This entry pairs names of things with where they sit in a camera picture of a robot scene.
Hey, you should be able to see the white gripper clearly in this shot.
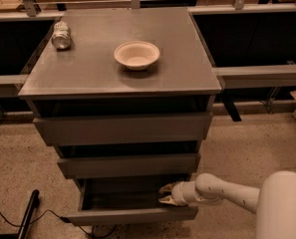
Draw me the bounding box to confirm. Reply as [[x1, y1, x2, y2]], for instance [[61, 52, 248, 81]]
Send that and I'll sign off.
[[158, 181, 197, 206]]

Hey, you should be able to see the grey bottom drawer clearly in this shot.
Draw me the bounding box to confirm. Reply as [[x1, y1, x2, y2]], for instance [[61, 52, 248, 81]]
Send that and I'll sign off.
[[68, 174, 198, 226]]

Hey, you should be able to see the grey drawer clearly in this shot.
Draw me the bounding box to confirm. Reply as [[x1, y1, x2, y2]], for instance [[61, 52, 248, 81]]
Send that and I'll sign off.
[[34, 112, 212, 145], [58, 153, 199, 179], [68, 174, 198, 226]]

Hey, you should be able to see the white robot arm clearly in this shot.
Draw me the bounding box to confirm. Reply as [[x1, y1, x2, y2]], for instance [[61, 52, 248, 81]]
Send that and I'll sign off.
[[158, 171, 296, 239]]

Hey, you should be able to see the grey top drawer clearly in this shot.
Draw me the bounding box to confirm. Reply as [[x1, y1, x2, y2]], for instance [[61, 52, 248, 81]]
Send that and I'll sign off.
[[34, 112, 212, 145]]

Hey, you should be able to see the grey middle drawer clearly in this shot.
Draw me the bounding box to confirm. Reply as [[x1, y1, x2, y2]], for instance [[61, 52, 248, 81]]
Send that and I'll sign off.
[[58, 153, 199, 179]]

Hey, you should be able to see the grey drawer cabinet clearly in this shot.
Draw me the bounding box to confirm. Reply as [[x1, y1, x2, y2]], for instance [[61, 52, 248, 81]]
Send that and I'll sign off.
[[18, 7, 222, 201]]

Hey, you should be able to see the black stand leg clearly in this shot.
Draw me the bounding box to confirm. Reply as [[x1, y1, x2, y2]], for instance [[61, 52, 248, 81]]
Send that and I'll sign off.
[[0, 189, 40, 239]]

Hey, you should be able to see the white paper bowl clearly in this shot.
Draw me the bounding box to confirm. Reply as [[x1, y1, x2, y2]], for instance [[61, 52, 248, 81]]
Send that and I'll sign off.
[[114, 41, 160, 71]]

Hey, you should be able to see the crushed silver can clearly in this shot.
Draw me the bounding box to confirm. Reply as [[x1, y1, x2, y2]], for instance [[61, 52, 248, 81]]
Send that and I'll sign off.
[[51, 21, 71, 50]]

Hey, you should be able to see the black power cable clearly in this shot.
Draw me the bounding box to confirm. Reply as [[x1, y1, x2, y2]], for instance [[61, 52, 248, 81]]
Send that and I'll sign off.
[[0, 205, 119, 239]]

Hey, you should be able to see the grey metal rail frame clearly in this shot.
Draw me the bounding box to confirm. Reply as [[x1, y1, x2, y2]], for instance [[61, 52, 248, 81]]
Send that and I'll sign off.
[[0, 0, 296, 119]]

